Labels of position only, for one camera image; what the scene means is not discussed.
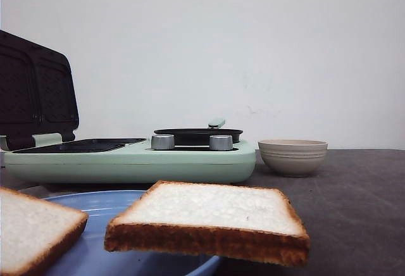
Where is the breakfast maker hinged lid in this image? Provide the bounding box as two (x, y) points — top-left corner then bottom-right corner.
(1, 31), (79, 151)

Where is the silver control knob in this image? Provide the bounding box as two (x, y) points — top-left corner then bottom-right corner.
(151, 134), (175, 151)
(209, 135), (233, 151)

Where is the left silver control knob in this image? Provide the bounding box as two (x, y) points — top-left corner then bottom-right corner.
(151, 134), (175, 151)

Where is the beige ribbed bowl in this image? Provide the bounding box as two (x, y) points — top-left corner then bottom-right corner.
(258, 139), (328, 177)

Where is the right silver control knob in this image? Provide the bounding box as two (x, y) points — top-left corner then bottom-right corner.
(209, 135), (233, 151)

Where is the blue plastic plate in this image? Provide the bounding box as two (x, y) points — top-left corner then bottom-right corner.
(46, 190), (220, 275)

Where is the black frying pan green handle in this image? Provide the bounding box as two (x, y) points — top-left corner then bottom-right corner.
(154, 118), (243, 146)

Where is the white bread slice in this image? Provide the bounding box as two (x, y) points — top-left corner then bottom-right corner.
(1, 187), (88, 275)
(104, 181), (310, 267)

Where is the mint green breakfast maker base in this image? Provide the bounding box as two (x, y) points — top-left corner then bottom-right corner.
(4, 139), (256, 184)

